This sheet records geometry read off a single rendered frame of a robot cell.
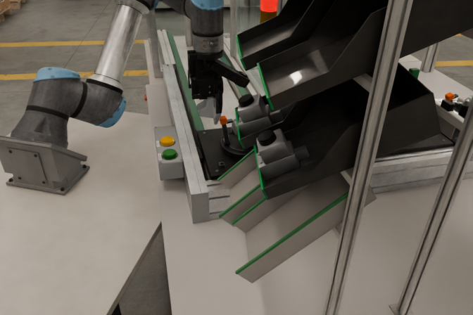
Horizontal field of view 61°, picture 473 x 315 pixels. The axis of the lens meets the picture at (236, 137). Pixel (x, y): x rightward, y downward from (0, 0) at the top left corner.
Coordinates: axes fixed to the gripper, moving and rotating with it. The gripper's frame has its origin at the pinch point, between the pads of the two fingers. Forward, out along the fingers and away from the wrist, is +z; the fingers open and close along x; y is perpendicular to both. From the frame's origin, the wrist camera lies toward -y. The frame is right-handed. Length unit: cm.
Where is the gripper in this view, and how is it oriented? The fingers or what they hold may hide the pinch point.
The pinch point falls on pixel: (217, 119)
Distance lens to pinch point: 109.8
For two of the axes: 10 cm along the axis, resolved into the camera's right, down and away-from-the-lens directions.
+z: -0.1, 8.5, 5.3
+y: -9.7, 1.1, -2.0
